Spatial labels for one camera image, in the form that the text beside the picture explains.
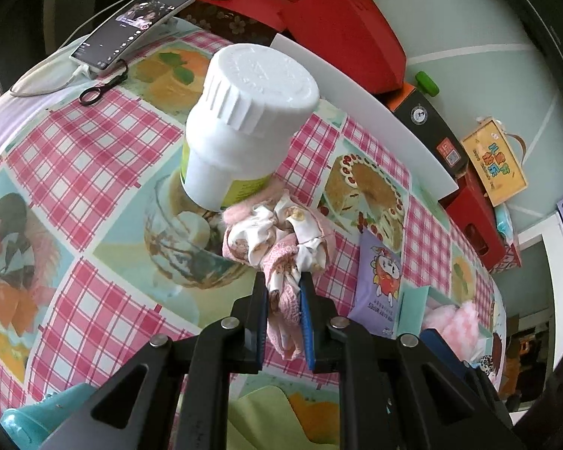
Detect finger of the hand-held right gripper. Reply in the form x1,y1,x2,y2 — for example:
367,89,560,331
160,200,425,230
420,329,514,427

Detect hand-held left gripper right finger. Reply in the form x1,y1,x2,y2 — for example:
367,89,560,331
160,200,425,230
299,272,514,450

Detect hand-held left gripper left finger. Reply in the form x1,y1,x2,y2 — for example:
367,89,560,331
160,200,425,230
40,272,269,450

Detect pink fluffy cloth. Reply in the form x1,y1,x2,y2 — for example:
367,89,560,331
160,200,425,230
422,301,480,362

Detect white tray with teal rim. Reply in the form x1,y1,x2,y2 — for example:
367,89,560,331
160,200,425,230
399,286,507,385

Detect leopard print cloth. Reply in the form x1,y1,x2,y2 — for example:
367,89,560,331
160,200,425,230
469,354,498,378

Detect pink fabric scrunchie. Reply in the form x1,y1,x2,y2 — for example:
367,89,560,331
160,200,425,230
221,187,331,362

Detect purple wet wipes packet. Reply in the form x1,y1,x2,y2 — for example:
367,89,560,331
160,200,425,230
347,227,404,338

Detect light blue packet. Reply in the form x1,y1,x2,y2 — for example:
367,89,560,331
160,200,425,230
495,204,519,245

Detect red box with cutouts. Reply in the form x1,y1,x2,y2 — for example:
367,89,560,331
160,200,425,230
438,169,521,275

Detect white plastic bottle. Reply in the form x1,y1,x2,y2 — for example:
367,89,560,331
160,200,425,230
179,43,321,212

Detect white board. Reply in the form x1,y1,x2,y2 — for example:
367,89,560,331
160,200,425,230
269,34,459,202

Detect black cardboard box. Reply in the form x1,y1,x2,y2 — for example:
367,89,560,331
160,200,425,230
387,82,470,179

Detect checked printed tablecloth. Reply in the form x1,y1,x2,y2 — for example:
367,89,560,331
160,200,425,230
0,16,510,450

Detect teal plastic item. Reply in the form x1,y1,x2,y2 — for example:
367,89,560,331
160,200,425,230
0,382,95,450

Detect green knob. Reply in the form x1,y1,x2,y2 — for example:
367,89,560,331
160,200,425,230
414,71,439,97

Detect small black scissors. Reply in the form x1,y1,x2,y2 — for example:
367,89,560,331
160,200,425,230
79,62,129,105

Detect large red cardboard box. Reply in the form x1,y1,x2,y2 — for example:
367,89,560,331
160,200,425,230
164,0,408,97

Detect dark floral box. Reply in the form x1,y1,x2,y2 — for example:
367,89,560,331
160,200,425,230
178,2,287,48

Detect smartphone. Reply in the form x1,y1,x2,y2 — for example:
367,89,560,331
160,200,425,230
69,0,197,73

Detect white cable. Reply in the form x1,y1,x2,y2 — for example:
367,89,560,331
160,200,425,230
8,0,146,98

